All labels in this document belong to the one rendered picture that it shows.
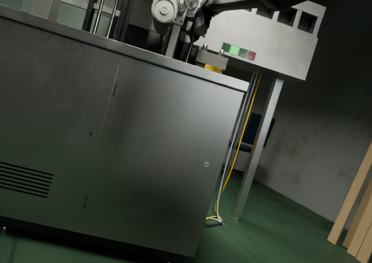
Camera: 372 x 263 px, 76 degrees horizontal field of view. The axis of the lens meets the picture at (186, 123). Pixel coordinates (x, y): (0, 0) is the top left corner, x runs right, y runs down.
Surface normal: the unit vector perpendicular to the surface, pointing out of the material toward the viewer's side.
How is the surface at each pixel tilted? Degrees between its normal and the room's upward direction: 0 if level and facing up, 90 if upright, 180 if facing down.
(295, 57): 90
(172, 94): 90
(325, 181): 90
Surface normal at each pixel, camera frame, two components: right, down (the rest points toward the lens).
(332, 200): -0.84, -0.22
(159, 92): 0.10, 0.09
